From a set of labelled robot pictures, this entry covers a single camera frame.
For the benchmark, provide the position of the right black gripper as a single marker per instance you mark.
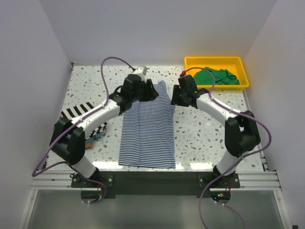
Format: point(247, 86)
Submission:
point(176, 90)

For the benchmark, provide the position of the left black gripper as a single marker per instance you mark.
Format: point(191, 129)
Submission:
point(150, 92)

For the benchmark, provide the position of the blue white striped tank top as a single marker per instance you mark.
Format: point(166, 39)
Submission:
point(147, 138)

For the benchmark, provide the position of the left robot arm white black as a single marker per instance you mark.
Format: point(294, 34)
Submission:
point(68, 139)

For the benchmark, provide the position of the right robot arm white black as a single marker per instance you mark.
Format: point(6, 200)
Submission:
point(240, 129)

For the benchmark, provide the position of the green tank top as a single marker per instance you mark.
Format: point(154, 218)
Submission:
point(222, 77)

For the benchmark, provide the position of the light blue folded tank top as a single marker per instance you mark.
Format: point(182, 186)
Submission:
point(95, 137)

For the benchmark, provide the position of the black white wide-striped tank top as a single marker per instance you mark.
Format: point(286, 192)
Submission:
point(81, 109)

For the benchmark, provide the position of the tan folded tank top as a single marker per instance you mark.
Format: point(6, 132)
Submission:
point(89, 145)

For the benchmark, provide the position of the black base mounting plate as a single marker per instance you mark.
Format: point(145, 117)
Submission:
point(107, 184)

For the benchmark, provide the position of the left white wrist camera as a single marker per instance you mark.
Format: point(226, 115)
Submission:
point(141, 71)

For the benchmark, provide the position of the aluminium frame rail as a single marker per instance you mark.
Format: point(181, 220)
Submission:
point(60, 180)

